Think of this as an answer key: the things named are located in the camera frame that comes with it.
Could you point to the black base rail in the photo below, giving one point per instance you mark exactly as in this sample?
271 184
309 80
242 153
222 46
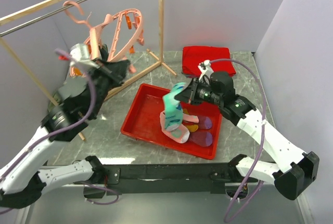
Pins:
169 178

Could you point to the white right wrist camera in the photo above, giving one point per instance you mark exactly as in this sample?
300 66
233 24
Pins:
205 69

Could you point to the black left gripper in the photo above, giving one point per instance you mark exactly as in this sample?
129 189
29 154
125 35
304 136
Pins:
116 70

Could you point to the teal patterned sock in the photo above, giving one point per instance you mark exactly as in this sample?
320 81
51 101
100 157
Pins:
173 111

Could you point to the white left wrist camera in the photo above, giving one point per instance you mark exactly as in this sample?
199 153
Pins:
78 56

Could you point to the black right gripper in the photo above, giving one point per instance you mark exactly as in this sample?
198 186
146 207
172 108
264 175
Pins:
188 94

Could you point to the wooden clothes rack frame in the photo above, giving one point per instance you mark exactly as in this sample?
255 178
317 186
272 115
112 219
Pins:
111 93

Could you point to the purple maroon sock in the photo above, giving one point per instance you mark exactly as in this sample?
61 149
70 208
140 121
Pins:
204 122
201 138

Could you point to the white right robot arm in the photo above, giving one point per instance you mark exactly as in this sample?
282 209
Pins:
292 169

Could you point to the red plastic tray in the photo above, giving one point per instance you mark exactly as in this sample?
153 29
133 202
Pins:
143 123

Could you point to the metal hanging rod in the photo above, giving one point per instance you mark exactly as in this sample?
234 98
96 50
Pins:
52 11

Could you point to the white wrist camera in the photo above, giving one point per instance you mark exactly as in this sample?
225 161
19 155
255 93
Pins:
78 56
205 69

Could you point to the olive green cloth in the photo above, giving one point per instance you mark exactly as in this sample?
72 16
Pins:
57 98

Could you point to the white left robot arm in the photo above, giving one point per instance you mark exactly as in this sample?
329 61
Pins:
23 181

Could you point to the pink round clip hanger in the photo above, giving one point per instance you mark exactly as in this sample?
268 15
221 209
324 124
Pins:
134 20

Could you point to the pink ribbed sock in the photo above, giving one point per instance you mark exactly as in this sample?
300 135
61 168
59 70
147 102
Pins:
176 132

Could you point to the yellow orange sock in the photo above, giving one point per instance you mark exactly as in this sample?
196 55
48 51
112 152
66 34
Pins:
190 121

